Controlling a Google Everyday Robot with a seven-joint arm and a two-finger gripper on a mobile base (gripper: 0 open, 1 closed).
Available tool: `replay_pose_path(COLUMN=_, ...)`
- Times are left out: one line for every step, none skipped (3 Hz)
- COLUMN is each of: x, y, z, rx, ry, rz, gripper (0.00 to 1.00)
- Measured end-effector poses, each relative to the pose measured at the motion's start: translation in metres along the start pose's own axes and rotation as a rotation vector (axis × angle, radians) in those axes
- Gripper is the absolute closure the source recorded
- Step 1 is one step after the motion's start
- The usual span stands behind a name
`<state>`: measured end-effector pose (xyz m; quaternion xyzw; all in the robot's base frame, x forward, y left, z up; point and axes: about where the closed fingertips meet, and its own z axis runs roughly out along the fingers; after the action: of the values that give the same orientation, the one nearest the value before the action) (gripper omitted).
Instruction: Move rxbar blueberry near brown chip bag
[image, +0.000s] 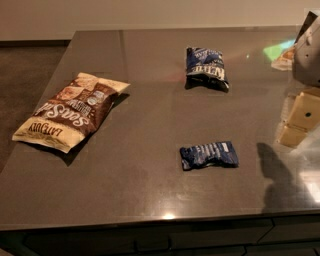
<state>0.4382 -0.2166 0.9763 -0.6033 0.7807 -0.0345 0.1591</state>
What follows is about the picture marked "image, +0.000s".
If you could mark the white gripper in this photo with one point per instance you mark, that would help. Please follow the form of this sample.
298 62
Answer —
307 58

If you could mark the brown sea salt chip bag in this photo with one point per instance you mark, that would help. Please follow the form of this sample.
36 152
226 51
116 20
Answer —
72 114

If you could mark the blue kettle chip bag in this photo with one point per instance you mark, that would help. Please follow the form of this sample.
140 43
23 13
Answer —
206 65

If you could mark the blue rxbar blueberry wrapper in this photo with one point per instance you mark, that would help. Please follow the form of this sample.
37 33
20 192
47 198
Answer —
220 154

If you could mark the dark cabinet drawers under table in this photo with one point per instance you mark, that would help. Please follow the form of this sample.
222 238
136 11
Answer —
276 236

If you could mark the orange snack bag at edge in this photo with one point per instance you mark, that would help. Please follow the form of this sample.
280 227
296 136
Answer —
285 60

